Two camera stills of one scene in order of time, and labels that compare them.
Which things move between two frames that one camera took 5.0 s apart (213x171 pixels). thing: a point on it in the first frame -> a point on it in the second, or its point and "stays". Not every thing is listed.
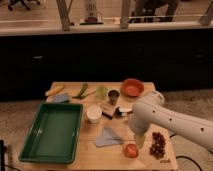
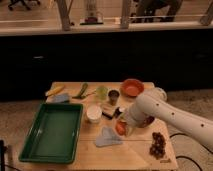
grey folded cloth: [108, 138] stays
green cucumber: [83, 88] stays
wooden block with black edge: [108, 111] stays
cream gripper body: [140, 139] -> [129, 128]
